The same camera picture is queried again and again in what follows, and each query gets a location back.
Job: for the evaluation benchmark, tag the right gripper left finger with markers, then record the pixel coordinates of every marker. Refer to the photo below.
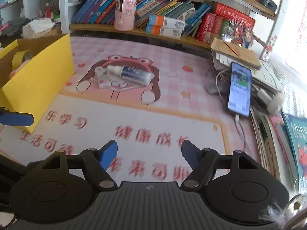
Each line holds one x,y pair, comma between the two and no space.
96,163

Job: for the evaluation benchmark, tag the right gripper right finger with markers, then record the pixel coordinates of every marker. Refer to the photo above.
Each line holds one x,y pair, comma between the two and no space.
202,163

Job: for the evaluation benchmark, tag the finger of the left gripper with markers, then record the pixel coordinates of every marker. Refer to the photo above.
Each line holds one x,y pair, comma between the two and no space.
8,118

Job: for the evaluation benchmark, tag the pink plush pig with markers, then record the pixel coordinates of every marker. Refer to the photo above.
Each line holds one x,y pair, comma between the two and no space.
13,72

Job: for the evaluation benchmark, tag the yellow tape roll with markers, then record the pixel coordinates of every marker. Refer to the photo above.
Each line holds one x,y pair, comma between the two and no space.
20,57

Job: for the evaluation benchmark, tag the staples box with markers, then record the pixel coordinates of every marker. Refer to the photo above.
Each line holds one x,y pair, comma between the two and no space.
103,77

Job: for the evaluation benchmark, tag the white spray bottle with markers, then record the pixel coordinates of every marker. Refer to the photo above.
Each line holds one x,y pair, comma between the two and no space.
130,74

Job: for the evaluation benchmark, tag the yellow cardboard box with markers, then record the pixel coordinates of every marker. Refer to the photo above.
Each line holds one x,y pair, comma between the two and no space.
35,86

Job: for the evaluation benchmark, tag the stack of books right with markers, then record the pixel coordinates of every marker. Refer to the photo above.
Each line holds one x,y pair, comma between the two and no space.
274,148

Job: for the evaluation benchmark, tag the pink checkered tablecloth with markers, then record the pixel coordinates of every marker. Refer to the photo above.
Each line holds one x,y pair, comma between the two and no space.
149,123

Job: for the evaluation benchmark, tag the black smartphone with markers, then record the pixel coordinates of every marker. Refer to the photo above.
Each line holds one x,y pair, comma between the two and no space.
239,99

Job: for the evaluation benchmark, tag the pile of clothes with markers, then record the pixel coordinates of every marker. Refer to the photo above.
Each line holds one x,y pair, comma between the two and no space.
14,26

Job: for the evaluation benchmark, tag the white power adapter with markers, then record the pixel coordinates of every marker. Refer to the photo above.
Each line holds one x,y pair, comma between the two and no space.
273,103

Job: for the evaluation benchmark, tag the tissue box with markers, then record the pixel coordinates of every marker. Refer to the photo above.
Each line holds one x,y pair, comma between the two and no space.
40,28

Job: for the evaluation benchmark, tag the teal children's book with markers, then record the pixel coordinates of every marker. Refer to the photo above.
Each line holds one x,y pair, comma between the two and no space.
296,130

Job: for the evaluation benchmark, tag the brown envelope paper stack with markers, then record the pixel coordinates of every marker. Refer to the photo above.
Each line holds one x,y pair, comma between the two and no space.
241,54

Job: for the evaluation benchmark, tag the orange white box lower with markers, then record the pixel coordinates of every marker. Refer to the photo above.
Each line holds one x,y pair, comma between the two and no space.
163,31

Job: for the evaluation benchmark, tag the orange white box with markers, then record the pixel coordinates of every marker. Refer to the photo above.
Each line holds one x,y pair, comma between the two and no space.
163,31
166,22

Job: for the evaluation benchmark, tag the white wooden bookshelf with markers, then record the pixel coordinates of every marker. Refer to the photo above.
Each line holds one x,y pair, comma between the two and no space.
99,15

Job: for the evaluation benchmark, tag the orange white box upper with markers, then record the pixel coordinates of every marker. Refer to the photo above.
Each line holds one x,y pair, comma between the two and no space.
166,22

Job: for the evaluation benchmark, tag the pink cylindrical dispenser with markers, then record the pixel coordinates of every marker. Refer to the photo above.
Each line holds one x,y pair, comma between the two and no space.
125,15

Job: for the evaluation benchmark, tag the red dictionary book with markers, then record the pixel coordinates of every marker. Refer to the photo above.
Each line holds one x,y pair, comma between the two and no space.
230,13

